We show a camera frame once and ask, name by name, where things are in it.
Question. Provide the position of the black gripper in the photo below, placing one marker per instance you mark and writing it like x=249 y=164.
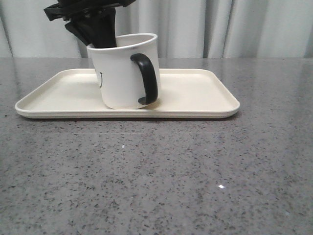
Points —
x=97 y=28

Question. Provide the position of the white smiley mug black handle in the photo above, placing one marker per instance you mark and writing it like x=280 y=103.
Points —
x=128 y=74

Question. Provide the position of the cream rectangular plastic tray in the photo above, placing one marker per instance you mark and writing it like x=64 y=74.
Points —
x=186 y=93

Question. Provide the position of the grey pleated curtain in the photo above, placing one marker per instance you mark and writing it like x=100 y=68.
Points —
x=185 y=28

